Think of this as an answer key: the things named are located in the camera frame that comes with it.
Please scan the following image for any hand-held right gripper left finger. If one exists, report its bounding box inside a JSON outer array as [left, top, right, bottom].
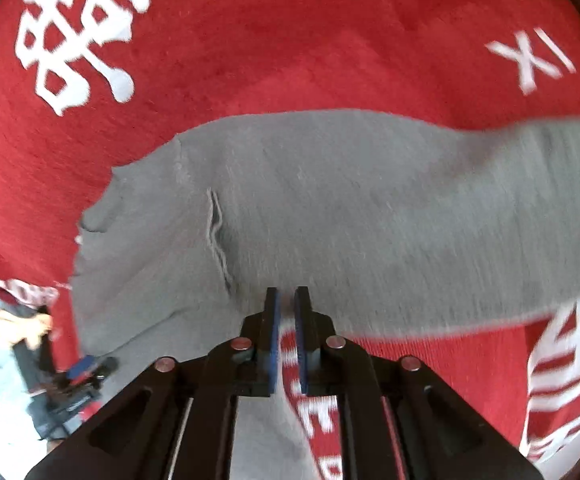
[[24, 287, 283, 480]]

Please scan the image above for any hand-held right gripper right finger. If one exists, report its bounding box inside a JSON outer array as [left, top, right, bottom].
[[294, 286, 546, 480]]

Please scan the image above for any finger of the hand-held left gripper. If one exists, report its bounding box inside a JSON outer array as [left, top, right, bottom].
[[66, 355, 119, 387]]

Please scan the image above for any grey knit sweater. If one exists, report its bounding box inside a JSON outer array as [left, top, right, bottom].
[[71, 109, 580, 480]]

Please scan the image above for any red printed blanket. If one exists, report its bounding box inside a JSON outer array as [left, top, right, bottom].
[[0, 0, 580, 480]]

